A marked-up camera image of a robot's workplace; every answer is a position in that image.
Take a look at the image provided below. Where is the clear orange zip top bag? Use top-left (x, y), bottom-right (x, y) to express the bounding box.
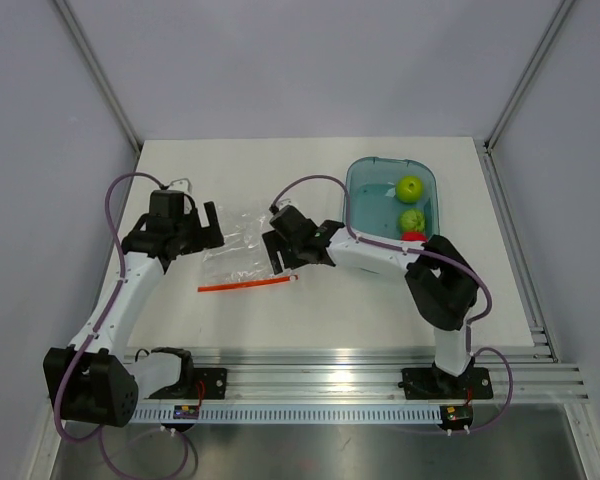
top-left (197, 202), bottom-right (298, 293)

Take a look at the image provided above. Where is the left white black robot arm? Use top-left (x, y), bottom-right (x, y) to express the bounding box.
top-left (43, 189), bottom-right (227, 427)

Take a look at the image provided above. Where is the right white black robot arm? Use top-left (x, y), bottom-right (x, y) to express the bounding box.
top-left (262, 205), bottom-right (480, 399)

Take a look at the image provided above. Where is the teal plastic bin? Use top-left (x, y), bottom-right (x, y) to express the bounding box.
top-left (343, 156), bottom-right (441, 276)

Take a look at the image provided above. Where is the red fruit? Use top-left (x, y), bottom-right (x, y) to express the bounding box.
top-left (401, 231), bottom-right (428, 243)

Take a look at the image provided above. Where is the ribbed green fruit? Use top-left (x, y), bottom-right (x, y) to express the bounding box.
top-left (398, 208), bottom-right (426, 233)

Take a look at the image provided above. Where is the smooth green apple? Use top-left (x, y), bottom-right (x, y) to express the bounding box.
top-left (395, 175), bottom-right (424, 204)

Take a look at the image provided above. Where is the left control board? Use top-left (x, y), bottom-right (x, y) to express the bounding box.
top-left (173, 405), bottom-right (200, 420)

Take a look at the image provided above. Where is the control board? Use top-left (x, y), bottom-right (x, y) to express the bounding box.
top-left (443, 405), bottom-right (473, 428)
top-left (173, 405), bottom-right (200, 420)

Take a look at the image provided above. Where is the right control board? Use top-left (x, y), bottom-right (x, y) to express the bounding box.
top-left (443, 405), bottom-right (473, 428)

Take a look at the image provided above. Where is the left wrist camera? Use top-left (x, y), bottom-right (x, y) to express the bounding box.
top-left (167, 178), bottom-right (193, 196)

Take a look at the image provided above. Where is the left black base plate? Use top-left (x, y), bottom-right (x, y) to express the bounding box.
top-left (149, 367), bottom-right (228, 400)

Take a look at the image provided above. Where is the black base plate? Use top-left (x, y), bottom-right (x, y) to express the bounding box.
top-left (398, 366), bottom-right (494, 400)
top-left (149, 367), bottom-right (228, 400)

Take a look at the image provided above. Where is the aluminium mounting rail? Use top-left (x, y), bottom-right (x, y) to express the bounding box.
top-left (190, 344), bottom-right (589, 404)

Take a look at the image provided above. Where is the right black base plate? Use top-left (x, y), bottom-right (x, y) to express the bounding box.
top-left (398, 366), bottom-right (494, 400)

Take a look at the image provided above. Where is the white slotted cable duct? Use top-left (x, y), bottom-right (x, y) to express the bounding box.
top-left (131, 404), bottom-right (442, 425)

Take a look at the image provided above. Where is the right frame post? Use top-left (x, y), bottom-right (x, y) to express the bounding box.
top-left (483, 0), bottom-right (579, 154)

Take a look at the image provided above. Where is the frame post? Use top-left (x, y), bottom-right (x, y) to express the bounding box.
top-left (50, 0), bottom-right (143, 159)
top-left (483, 0), bottom-right (579, 154)

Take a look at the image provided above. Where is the left frame post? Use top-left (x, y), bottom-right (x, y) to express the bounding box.
top-left (50, 0), bottom-right (143, 159)

